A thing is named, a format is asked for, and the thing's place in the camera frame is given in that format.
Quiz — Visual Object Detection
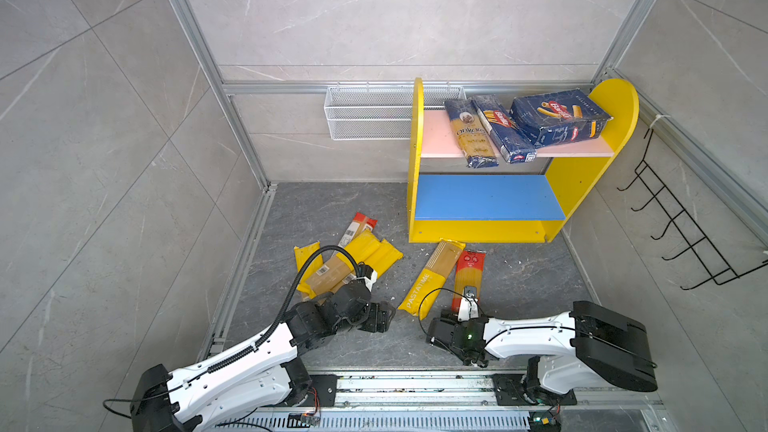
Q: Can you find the yellow Pastatime spaghetti bag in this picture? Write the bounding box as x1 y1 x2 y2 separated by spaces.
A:
398 240 466 319

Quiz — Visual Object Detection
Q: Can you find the red yellow pasta bag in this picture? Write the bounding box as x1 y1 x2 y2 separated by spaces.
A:
451 250 486 313

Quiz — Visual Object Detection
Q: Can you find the blue yellow spaghetti bag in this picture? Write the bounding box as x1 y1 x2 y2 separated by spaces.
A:
444 99 498 169

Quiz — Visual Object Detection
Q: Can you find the blue Barilla spaghetti bag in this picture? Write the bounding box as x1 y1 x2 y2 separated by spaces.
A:
471 95 536 164

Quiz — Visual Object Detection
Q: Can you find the blue Barilla rigatoni box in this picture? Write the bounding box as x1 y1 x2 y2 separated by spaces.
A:
511 89 612 148

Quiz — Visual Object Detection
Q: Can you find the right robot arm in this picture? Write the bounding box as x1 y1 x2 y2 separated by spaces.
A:
425 301 658 403

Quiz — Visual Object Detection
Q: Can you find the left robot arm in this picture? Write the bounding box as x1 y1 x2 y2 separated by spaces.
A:
122 245 395 431

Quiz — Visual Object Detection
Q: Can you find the small tan pasta bag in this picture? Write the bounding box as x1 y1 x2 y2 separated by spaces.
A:
294 242 323 294

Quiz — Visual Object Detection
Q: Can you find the yellow shelf unit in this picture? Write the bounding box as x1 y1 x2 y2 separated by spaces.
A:
406 78 639 243

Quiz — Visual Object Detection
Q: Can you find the red white spaghetti bag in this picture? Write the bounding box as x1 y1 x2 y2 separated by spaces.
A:
338 212 377 247

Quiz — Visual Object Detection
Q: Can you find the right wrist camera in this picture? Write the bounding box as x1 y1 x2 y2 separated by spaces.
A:
457 286 480 322

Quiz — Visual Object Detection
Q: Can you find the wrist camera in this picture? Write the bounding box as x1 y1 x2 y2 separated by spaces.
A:
457 286 480 322
355 262 378 292

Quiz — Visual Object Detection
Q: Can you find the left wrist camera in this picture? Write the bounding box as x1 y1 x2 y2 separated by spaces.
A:
355 262 378 292

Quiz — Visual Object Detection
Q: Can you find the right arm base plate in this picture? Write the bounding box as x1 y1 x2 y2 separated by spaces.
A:
491 374 577 407

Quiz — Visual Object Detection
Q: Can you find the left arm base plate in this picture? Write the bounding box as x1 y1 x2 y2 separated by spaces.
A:
254 374 339 408

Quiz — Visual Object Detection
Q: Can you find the aluminium mounting rail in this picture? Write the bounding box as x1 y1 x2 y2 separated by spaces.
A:
211 370 676 431

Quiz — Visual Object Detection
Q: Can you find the white wire mesh basket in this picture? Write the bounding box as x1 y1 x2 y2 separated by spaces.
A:
323 85 469 142

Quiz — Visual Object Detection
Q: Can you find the black wire hook rack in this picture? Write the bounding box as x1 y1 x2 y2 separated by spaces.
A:
616 130 767 291

